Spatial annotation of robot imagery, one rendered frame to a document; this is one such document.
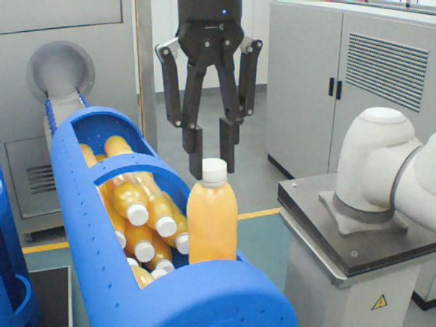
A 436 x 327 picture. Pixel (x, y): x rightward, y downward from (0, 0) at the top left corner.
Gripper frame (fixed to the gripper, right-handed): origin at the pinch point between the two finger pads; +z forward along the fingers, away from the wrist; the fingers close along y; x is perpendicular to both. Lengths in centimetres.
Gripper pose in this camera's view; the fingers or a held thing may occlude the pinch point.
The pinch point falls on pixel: (211, 149)
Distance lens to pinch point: 53.9
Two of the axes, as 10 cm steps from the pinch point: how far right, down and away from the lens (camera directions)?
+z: 0.0, 9.1, 4.2
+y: -9.1, 1.8, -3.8
